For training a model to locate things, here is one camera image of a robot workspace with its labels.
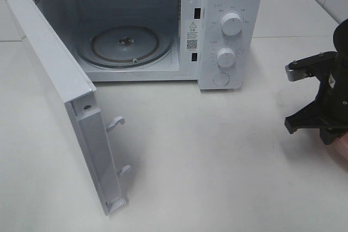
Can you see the round white door-release button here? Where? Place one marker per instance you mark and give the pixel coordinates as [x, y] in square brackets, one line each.
[221, 79]

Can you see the white microwave oven body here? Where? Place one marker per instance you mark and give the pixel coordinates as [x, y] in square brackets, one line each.
[74, 19]

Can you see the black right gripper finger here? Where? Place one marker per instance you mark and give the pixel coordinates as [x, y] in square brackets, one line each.
[306, 118]
[329, 135]

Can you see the white lower timer knob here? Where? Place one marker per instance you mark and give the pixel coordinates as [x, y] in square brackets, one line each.
[226, 57]

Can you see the glass microwave turntable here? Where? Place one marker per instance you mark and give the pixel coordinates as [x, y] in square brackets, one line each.
[124, 47]

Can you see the white upper power knob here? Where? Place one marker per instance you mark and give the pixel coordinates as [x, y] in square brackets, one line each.
[231, 23]

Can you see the pink round plate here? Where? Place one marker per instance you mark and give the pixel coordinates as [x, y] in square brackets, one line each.
[341, 145]

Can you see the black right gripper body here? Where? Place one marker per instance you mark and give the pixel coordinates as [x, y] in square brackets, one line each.
[330, 69]

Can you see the white microwave door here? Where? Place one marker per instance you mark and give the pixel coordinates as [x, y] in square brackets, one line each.
[72, 95]

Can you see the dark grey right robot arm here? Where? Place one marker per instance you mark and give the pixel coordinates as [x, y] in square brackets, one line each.
[340, 44]

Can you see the white warning label sticker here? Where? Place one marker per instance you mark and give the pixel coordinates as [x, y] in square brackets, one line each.
[192, 34]

